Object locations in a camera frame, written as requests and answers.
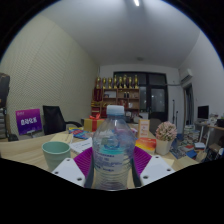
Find purple sign board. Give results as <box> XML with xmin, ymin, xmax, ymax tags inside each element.
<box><xmin>15</xmin><ymin>108</ymin><xmax>43</xmax><ymax>136</ymax></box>

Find pile of books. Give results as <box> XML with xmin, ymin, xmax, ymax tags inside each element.
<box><xmin>171</xmin><ymin>124</ymin><xmax>208</xmax><ymax>160</ymax></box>

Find potted pink flowers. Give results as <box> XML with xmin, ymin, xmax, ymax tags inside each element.
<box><xmin>155</xmin><ymin>121</ymin><xmax>178</xmax><ymax>156</ymax></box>

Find beige flat box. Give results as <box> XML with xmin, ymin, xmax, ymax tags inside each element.
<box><xmin>49</xmin><ymin>133</ymin><xmax>74</xmax><ymax>144</ymax></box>

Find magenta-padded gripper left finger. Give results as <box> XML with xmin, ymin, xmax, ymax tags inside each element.
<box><xmin>51</xmin><ymin>146</ymin><xmax>96</xmax><ymax>189</ymax></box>

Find black box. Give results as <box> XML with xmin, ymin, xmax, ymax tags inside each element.
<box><xmin>0</xmin><ymin>73</ymin><xmax>11</xmax><ymax>108</ymax></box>

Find dark framed glass door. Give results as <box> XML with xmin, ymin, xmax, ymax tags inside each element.
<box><xmin>113</xmin><ymin>71</ymin><xmax>169</xmax><ymax>123</ymax></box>

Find colourful brochure stack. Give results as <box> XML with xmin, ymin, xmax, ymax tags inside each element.
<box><xmin>68</xmin><ymin>128</ymin><xmax>91</xmax><ymax>140</ymax></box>

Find pale green cup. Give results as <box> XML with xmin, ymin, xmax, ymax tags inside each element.
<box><xmin>41</xmin><ymin>140</ymin><xmax>72</xmax><ymax>173</ymax></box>

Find white air conditioner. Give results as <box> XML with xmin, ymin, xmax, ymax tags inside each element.
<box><xmin>178</xmin><ymin>68</ymin><xmax>194</xmax><ymax>88</ymax></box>

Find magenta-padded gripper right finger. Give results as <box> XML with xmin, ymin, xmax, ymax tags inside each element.
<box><xmin>132</xmin><ymin>145</ymin><xmax>176</xmax><ymax>189</ymax></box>

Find wooden desk white legs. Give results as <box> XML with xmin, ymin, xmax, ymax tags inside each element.
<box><xmin>196</xmin><ymin>121</ymin><xmax>224</xmax><ymax>158</ymax></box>

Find black computer monitor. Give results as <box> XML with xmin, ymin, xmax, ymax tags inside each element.
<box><xmin>197</xmin><ymin>105</ymin><xmax>210</xmax><ymax>120</ymax></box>

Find black tripod stand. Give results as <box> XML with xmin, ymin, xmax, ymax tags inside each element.
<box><xmin>170</xmin><ymin>99</ymin><xmax>179</xmax><ymax>126</ymax></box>

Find orange standing card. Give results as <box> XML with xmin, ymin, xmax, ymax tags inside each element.
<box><xmin>137</xmin><ymin>118</ymin><xmax>151</xmax><ymax>139</ymax></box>

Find wooden shelf unit with trophies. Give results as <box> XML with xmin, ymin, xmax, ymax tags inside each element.
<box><xmin>91</xmin><ymin>74</ymin><xmax>141</xmax><ymax>119</ymax></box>

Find white booklet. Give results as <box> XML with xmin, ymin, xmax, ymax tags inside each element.
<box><xmin>69</xmin><ymin>137</ymin><xmax>94</xmax><ymax>155</ymax></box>

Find black office chair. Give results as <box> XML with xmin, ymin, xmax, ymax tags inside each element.
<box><xmin>42</xmin><ymin>105</ymin><xmax>83</xmax><ymax>136</ymax></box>

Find clear plastic water bottle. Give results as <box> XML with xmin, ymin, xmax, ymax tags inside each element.
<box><xmin>92</xmin><ymin>104</ymin><xmax>137</xmax><ymax>192</ymax></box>

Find red orange book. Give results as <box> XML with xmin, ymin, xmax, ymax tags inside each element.
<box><xmin>134</xmin><ymin>137</ymin><xmax>158</xmax><ymax>154</ymax></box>

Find grey armchair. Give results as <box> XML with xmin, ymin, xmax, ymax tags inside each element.
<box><xmin>148</xmin><ymin>117</ymin><xmax>163</xmax><ymax>134</ymax></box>

